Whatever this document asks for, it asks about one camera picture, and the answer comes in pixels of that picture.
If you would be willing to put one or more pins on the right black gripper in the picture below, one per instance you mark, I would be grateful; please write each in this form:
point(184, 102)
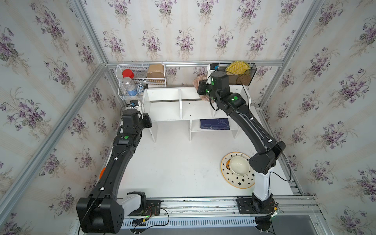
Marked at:
point(201, 83)

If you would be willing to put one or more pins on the star patterned plate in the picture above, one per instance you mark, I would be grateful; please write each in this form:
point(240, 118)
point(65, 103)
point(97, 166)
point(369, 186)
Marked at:
point(240, 182)

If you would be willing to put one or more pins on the aluminium mounting rail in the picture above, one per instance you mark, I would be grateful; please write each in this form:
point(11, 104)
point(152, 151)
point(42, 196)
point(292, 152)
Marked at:
point(227, 206)

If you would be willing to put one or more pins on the yellow round woven mat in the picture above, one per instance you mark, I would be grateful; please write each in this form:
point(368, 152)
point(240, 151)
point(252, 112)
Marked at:
point(238, 68)

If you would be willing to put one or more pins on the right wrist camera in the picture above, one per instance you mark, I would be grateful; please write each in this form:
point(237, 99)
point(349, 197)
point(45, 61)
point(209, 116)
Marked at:
point(212, 68)

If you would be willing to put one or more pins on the clear plastic water bottle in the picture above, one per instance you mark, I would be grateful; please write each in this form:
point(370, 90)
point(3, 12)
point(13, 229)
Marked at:
point(129, 86)

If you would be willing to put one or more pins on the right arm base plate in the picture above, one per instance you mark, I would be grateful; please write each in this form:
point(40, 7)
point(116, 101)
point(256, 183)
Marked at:
point(252, 205)

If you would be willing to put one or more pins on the white wire basket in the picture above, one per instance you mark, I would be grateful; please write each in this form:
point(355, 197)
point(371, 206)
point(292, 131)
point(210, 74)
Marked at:
point(140, 80)

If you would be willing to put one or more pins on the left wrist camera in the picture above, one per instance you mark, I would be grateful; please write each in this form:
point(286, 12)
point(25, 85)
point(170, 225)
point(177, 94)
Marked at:
point(135, 104)

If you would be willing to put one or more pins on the brown striped cloth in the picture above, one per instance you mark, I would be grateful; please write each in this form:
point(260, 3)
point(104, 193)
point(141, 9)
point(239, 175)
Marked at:
point(198, 79)

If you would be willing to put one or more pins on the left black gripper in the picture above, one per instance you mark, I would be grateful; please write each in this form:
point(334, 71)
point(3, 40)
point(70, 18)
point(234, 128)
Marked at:
point(147, 119)

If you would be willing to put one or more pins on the white wooden bookshelf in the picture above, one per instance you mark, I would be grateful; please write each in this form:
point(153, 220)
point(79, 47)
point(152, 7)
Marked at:
point(179, 109)

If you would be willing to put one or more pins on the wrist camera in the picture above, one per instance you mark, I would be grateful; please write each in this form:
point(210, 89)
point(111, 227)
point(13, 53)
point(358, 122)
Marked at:
point(135, 104)
point(212, 68)

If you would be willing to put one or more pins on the cream ceramic bowl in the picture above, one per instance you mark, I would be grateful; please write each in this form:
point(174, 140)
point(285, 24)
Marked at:
point(239, 166)

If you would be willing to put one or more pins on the black mesh basket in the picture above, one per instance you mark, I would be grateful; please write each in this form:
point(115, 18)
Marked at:
point(232, 78)

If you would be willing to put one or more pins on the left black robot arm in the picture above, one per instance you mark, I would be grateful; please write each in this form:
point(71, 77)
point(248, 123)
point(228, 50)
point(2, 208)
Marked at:
point(102, 211)

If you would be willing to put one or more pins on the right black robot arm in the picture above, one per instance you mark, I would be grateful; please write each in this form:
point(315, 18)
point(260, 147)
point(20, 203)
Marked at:
point(216, 87)

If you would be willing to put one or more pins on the brown round coaster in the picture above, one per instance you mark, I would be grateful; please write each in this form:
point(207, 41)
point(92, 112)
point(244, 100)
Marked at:
point(244, 79)

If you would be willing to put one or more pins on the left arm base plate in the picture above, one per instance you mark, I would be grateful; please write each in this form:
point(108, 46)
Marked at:
point(152, 207)

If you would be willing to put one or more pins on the brown cardboard box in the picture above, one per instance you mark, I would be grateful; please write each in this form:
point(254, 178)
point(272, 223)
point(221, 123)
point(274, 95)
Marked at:
point(156, 71)

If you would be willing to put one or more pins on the orange plastic bowl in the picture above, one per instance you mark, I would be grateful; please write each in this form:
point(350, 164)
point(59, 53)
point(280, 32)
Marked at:
point(102, 172)

